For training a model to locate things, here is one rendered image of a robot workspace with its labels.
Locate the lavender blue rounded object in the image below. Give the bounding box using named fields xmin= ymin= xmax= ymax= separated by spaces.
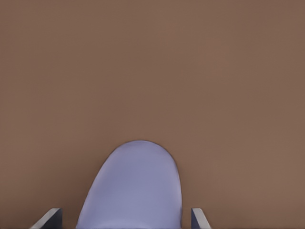
xmin=75 ymin=140 xmax=183 ymax=229

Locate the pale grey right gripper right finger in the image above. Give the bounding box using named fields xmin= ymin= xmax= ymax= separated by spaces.
xmin=191 ymin=208 xmax=213 ymax=229

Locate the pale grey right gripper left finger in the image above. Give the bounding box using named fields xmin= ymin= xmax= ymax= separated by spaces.
xmin=30 ymin=208 xmax=63 ymax=229

